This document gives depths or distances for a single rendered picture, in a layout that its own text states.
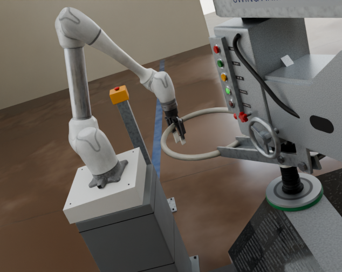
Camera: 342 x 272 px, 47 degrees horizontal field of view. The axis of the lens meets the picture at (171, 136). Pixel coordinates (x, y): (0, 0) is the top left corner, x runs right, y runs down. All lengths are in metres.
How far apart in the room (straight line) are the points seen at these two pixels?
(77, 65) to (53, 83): 6.28
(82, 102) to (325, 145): 1.33
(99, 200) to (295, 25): 1.20
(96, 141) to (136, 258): 0.65
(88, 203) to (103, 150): 0.27
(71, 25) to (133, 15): 5.86
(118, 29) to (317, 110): 6.87
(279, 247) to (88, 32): 1.24
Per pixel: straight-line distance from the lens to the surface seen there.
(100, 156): 1.97
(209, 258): 2.73
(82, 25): 1.91
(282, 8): 1.07
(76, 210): 2.03
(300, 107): 1.18
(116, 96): 2.81
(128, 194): 1.93
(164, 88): 2.10
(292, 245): 1.49
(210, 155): 1.88
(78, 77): 2.10
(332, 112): 1.10
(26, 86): 8.56
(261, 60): 1.26
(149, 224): 2.02
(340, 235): 1.46
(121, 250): 2.14
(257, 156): 1.60
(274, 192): 1.63
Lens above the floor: 1.84
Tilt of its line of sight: 24 degrees down
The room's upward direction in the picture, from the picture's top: 19 degrees counter-clockwise
